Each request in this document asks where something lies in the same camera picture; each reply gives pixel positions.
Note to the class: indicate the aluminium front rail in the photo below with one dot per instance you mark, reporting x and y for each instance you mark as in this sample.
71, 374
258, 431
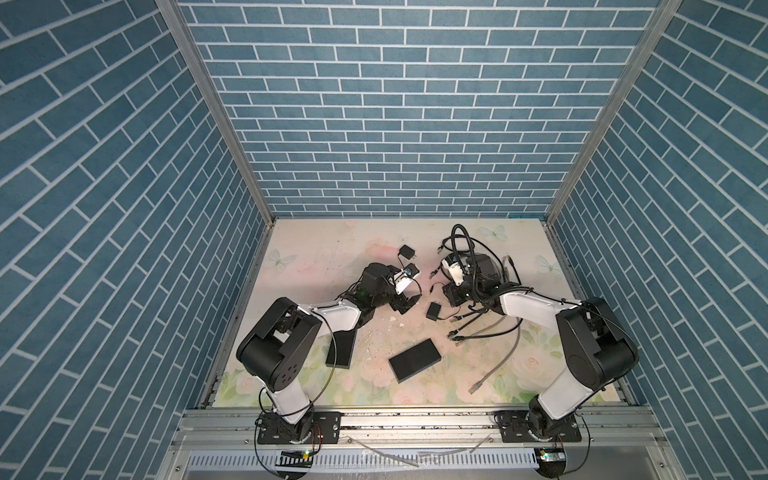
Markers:
602, 425

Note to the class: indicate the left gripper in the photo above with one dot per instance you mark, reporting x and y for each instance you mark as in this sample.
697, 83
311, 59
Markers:
402, 303

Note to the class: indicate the long black switch box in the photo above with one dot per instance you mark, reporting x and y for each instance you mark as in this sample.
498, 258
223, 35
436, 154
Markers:
341, 349

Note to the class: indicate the small black power adapter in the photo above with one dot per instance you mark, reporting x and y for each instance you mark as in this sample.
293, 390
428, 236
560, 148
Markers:
433, 311

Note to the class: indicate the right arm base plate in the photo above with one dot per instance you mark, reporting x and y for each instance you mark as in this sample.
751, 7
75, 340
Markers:
521, 426

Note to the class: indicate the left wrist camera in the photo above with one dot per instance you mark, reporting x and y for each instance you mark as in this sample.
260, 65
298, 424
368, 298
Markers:
404, 278

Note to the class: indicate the black wall plug adapter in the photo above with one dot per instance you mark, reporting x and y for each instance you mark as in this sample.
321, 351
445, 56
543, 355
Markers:
406, 252

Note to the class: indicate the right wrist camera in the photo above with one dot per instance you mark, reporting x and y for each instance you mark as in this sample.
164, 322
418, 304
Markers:
455, 272

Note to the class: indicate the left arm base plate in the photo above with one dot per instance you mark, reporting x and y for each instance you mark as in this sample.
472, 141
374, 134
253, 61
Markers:
276, 430

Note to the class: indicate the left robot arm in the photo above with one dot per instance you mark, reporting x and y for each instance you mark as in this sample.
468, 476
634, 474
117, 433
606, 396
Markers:
276, 348

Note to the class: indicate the black network switch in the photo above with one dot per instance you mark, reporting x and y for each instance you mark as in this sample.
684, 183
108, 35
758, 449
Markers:
414, 360

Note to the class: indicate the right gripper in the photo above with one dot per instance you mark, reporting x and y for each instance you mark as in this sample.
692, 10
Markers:
450, 290

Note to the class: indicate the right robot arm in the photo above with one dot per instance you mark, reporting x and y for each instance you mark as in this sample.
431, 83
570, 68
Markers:
596, 349

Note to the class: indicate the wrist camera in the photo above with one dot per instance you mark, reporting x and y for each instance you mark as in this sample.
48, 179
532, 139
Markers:
404, 278
455, 272

